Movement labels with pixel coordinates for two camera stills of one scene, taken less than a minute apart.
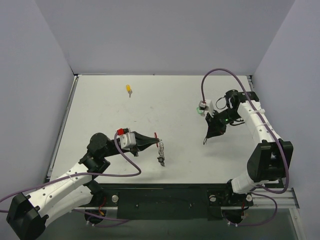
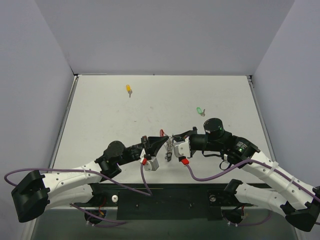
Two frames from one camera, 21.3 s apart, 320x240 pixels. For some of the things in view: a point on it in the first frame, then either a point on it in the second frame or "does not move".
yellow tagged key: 128,89 does not move
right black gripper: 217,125 -> 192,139
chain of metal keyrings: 161,158 -> 169,143
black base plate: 168,201 does not move
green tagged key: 199,111 does not move
